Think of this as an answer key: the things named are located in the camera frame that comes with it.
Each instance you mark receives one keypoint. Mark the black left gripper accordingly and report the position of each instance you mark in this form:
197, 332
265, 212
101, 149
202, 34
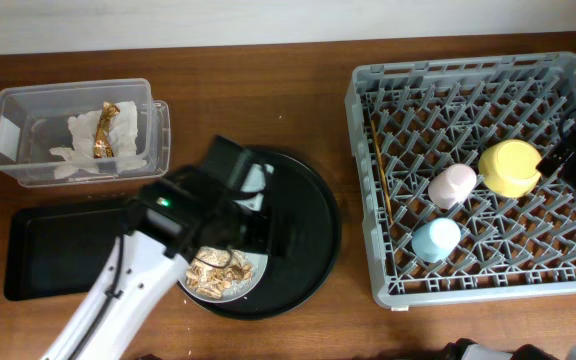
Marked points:
259, 236

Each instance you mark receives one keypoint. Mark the food scraps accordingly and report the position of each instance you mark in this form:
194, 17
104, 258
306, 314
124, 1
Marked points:
213, 272

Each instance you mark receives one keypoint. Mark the yellow plastic bowl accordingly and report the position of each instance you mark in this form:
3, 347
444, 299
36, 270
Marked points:
509, 168

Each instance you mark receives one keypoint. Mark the grey plate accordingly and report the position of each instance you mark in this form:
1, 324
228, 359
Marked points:
260, 261

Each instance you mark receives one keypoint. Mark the white paper napkin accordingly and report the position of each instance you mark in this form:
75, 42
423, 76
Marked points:
122, 136

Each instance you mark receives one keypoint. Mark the gold snack wrapper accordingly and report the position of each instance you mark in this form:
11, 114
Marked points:
102, 147

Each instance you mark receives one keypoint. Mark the pink plastic cup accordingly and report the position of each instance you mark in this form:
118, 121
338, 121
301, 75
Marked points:
452, 186

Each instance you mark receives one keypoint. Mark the light blue plastic cup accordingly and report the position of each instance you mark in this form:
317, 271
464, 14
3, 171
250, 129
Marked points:
436, 240

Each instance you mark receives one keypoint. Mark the wooden chopstick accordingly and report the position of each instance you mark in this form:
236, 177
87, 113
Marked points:
381, 171

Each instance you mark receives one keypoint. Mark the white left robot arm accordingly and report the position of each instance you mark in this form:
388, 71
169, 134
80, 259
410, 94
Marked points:
136, 275

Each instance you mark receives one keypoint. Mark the clear plastic waste bin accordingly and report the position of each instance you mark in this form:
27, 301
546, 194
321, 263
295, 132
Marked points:
47, 133

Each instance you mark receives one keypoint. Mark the black rectangular waste bin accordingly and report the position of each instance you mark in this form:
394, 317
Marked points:
60, 249

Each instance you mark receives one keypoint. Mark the grey dishwasher rack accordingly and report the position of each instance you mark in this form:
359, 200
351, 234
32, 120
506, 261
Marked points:
430, 115

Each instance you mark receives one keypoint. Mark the round black tray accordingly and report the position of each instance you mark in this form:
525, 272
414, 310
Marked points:
290, 281

